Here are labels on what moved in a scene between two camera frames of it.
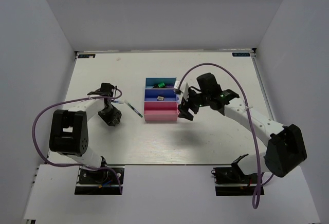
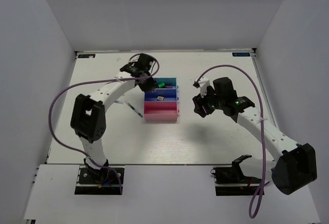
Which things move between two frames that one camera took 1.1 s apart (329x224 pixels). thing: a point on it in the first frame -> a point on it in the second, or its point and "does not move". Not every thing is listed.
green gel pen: x=134 y=110 does not move
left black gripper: x=109 y=120 -> x=147 y=88
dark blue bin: x=151 y=94 does not move
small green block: x=160 y=85 does not move
